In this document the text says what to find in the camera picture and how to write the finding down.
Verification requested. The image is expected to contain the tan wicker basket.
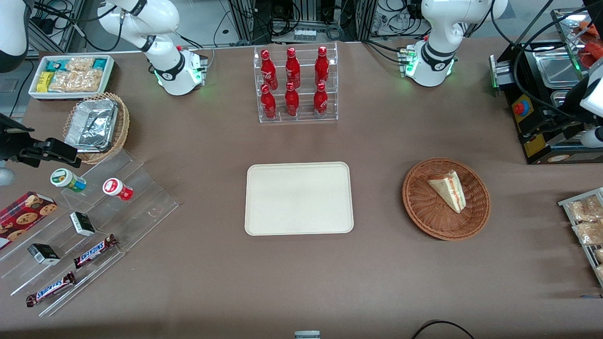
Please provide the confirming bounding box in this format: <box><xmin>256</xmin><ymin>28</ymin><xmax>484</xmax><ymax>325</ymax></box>
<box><xmin>63</xmin><ymin>92</ymin><xmax>130</xmax><ymax>165</ymax></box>

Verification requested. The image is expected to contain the red lid cup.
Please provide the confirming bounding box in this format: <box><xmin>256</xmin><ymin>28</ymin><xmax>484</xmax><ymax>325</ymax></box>
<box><xmin>103</xmin><ymin>178</ymin><xmax>134</xmax><ymax>202</ymax></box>

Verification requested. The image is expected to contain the small black box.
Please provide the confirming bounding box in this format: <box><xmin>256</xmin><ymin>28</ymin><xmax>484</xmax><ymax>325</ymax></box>
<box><xmin>27</xmin><ymin>243</ymin><xmax>61</xmax><ymax>266</ymax></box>
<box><xmin>70</xmin><ymin>212</ymin><xmax>97</xmax><ymax>237</ymax></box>

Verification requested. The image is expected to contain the clear bag of crackers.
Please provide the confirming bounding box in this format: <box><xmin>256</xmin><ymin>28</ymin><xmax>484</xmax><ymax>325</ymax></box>
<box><xmin>49</xmin><ymin>56</ymin><xmax>103</xmax><ymax>93</ymax></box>

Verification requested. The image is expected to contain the steel food pan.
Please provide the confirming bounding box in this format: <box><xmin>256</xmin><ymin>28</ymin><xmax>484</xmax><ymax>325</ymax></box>
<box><xmin>533</xmin><ymin>47</ymin><xmax>586</xmax><ymax>89</ymax></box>
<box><xmin>550</xmin><ymin>91</ymin><xmax>574</xmax><ymax>110</ymax></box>

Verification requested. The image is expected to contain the round brown wicker basket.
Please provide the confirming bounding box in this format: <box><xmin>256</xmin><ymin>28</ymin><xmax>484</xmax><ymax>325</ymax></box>
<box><xmin>402</xmin><ymin>158</ymin><xmax>491</xmax><ymax>241</ymax></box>

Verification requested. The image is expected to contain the tray of packaged bread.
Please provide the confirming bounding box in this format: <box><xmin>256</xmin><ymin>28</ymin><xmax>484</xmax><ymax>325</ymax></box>
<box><xmin>558</xmin><ymin>187</ymin><xmax>603</xmax><ymax>289</ymax></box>

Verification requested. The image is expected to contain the black food warmer machine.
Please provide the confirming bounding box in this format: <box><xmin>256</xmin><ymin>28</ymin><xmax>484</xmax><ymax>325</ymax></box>
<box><xmin>490</xmin><ymin>7</ymin><xmax>603</xmax><ymax>165</ymax></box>

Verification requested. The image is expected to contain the black looped cable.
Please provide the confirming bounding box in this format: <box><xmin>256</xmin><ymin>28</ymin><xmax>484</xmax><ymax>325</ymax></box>
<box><xmin>411</xmin><ymin>320</ymin><xmax>476</xmax><ymax>339</ymax></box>

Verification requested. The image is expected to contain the red cookie box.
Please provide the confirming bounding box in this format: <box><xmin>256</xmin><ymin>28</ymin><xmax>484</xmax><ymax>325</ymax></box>
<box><xmin>0</xmin><ymin>191</ymin><xmax>58</xmax><ymax>250</ymax></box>

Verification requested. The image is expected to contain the clear acrylic bottle rack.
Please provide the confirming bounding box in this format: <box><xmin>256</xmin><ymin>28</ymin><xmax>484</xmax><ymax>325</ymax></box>
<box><xmin>253</xmin><ymin>42</ymin><xmax>339</xmax><ymax>124</ymax></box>

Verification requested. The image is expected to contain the green lid cup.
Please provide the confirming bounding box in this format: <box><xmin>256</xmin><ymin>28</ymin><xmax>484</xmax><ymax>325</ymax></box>
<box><xmin>50</xmin><ymin>168</ymin><xmax>87</xmax><ymax>193</ymax></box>

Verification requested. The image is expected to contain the triangular sandwich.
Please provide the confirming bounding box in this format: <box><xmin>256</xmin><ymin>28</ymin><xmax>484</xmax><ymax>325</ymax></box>
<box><xmin>427</xmin><ymin>170</ymin><xmax>467</xmax><ymax>214</ymax></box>

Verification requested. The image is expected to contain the clear acrylic stepped shelf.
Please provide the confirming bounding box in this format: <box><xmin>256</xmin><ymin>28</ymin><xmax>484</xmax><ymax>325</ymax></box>
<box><xmin>0</xmin><ymin>148</ymin><xmax>180</xmax><ymax>317</ymax></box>

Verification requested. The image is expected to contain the clear bag of snacks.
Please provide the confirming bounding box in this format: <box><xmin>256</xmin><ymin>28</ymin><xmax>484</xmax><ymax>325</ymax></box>
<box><xmin>572</xmin><ymin>221</ymin><xmax>603</xmax><ymax>246</ymax></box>
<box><xmin>567</xmin><ymin>195</ymin><xmax>603</xmax><ymax>222</ymax></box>

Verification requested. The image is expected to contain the red cola bottle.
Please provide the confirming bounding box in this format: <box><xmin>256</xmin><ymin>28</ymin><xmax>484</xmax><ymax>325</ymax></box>
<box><xmin>314</xmin><ymin>46</ymin><xmax>330</xmax><ymax>86</ymax></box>
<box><xmin>313</xmin><ymin>82</ymin><xmax>329</xmax><ymax>116</ymax></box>
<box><xmin>261</xmin><ymin>84</ymin><xmax>277</xmax><ymax>120</ymax></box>
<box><xmin>285</xmin><ymin>82</ymin><xmax>300</xmax><ymax>117</ymax></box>
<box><xmin>285</xmin><ymin>47</ymin><xmax>301</xmax><ymax>88</ymax></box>
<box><xmin>261</xmin><ymin>49</ymin><xmax>278</xmax><ymax>90</ymax></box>

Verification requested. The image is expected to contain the white plastic snack bin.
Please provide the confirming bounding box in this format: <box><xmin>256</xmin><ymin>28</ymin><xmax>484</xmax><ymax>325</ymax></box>
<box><xmin>28</xmin><ymin>55</ymin><xmax>115</xmax><ymax>101</ymax></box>

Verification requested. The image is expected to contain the silver foil container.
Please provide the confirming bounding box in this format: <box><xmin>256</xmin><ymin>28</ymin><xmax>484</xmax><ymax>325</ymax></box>
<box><xmin>64</xmin><ymin>98</ymin><xmax>119</xmax><ymax>153</ymax></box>

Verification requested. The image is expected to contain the grey box with green light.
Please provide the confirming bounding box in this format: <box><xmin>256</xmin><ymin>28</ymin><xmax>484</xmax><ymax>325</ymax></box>
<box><xmin>489</xmin><ymin>54</ymin><xmax>517</xmax><ymax>93</ymax></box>

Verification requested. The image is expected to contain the snickers chocolate bar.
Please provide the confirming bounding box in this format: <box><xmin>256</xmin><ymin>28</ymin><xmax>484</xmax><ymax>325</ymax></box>
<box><xmin>73</xmin><ymin>234</ymin><xmax>118</xmax><ymax>269</ymax></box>
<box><xmin>25</xmin><ymin>272</ymin><xmax>76</xmax><ymax>308</ymax></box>

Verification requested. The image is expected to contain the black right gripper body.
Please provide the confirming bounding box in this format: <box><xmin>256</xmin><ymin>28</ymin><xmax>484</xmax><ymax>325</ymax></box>
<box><xmin>0</xmin><ymin>114</ymin><xmax>36</xmax><ymax>163</ymax></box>

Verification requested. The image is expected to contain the cream rectangular tray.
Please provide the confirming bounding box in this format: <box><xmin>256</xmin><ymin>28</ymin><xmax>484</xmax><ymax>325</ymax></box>
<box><xmin>244</xmin><ymin>162</ymin><xmax>354</xmax><ymax>236</ymax></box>

